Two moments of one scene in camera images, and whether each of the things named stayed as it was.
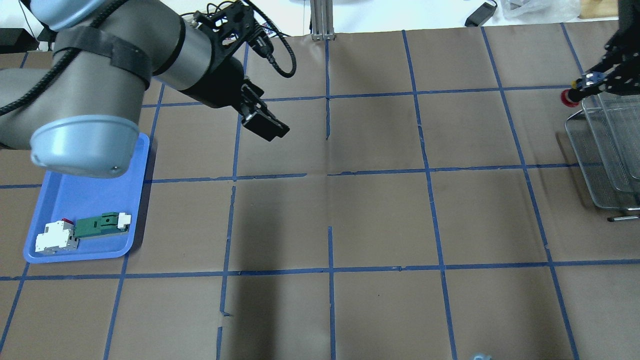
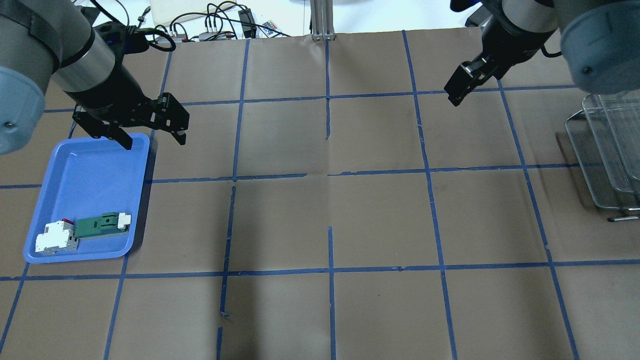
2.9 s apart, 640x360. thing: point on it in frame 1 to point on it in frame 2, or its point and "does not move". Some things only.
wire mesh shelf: x=605 y=135 does not move
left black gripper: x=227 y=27 to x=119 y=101
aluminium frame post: x=322 y=19 does not move
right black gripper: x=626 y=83 to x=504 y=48
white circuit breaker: x=58 y=236 does not move
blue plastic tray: x=78 y=199 does not move
